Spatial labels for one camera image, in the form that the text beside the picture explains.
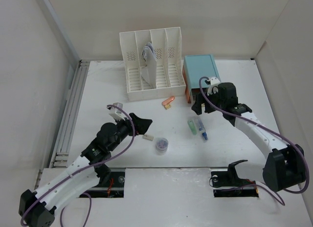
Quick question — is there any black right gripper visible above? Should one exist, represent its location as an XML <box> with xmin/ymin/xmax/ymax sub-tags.
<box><xmin>190</xmin><ymin>87</ymin><xmax>225</xmax><ymax>115</ymax></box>

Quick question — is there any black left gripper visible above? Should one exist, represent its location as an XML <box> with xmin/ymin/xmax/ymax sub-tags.
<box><xmin>108</xmin><ymin>113</ymin><xmax>151</xmax><ymax>152</ymax></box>

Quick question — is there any beige rectangular eraser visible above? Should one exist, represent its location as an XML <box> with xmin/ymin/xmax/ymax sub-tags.
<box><xmin>142</xmin><ymin>134</ymin><xmax>154</xmax><ymax>141</ymax></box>

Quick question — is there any clear round pin container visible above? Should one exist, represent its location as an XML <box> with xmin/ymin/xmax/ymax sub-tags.
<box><xmin>155</xmin><ymin>137</ymin><xmax>169</xmax><ymax>155</ymax></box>

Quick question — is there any teal orange drawer box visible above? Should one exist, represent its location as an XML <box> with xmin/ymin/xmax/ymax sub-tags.
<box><xmin>182</xmin><ymin>54</ymin><xmax>221</xmax><ymax>104</ymax></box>

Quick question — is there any white spiral bound manual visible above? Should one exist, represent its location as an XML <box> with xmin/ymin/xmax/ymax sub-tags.
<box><xmin>140</xmin><ymin>42</ymin><xmax>157</xmax><ymax>89</ymax></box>

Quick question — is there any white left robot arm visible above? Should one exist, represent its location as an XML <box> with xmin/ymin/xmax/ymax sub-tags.
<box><xmin>19</xmin><ymin>113</ymin><xmax>153</xmax><ymax>227</ymax></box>

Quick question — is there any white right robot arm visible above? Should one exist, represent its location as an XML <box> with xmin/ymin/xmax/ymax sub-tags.
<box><xmin>192</xmin><ymin>77</ymin><xmax>310</xmax><ymax>194</ymax></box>

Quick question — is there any green transparent tube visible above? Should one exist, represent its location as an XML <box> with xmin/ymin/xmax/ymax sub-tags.
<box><xmin>187</xmin><ymin>120</ymin><xmax>197</xmax><ymax>135</ymax></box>

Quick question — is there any clear blue glue bottle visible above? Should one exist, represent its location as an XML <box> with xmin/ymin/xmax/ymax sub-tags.
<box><xmin>194</xmin><ymin>117</ymin><xmax>208</xmax><ymax>141</ymax></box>

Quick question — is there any white plastic file organizer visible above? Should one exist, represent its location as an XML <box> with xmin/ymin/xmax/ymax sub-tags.
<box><xmin>120</xmin><ymin>27</ymin><xmax>186</xmax><ymax>101</ymax></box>

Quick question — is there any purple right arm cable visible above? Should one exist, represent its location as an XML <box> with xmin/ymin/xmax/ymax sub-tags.
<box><xmin>198</xmin><ymin>76</ymin><xmax>306</xmax><ymax>206</ymax></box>

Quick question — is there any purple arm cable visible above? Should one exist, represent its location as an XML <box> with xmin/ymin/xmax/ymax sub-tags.
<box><xmin>198</xmin><ymin>76</ymin><xmax>306</xmax><ymax>206</ymax></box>
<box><xmin>19</xmin><ymin>104</ymin><xmax>136</xmax><ymax>227</ymax></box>

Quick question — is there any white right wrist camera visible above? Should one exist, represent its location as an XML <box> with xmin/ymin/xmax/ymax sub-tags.
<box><xmin>206</xmin><ymin>77</ymin><xmax>221</xmax><ymax>96</ymax></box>

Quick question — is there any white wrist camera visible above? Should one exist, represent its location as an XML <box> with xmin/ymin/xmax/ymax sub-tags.
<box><xmin>107</xmin><ymin>102</ymin><xmax>124</xmax><ymax>121</ymax></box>
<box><xmin>206</xmin><ymin>77</ymin><xmax>221</xmax><ymax>96</ymax></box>

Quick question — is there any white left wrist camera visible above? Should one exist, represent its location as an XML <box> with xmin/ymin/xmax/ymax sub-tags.
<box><xmin>107</xmin><ymin>102</ymin><xmax>124</xmax><ymax>121</ymax></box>

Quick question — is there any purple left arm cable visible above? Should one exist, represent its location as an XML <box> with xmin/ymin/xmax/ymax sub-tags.
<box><xmin>19</xmin><ymin>104</ymin><xmax>136</xmax><ymax>227</ymax></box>

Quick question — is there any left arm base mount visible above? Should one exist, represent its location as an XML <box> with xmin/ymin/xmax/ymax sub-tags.
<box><xmin>85</xmin><ymin>168</ymin><xmax>126</xmax><ymax>198</ymax></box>

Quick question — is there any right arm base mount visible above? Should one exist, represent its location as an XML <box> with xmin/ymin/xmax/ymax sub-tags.
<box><xmin>209</xmin><ymin>159</ymin><xmax>259</xmax><ymax>198</ymax></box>

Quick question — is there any aluminium frame rail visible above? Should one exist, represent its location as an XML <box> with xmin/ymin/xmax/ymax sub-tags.
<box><xmin>47</xmin><ymin>60</ymin><xmax>90</xmax><ymax>168</ymax></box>

